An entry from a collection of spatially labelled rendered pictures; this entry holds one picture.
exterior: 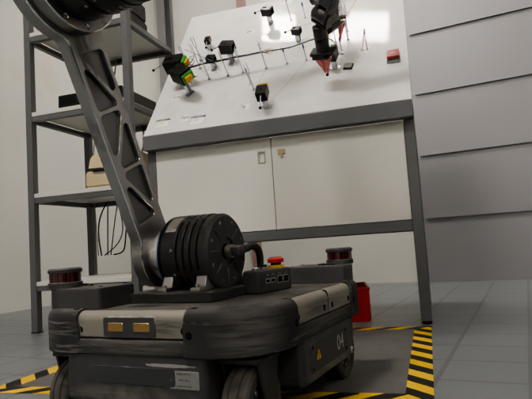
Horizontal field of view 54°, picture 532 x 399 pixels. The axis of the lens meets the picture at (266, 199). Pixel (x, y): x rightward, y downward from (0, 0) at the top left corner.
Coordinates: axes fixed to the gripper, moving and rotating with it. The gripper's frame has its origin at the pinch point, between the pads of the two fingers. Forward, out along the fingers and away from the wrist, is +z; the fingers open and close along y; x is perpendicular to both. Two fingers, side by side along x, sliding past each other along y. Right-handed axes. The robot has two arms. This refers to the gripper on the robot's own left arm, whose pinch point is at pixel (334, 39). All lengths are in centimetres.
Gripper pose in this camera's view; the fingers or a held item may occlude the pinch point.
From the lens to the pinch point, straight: 237.4
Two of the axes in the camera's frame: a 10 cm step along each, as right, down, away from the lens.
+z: 1.3, 9.1, 3.9
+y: -9.1, -0.4, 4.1
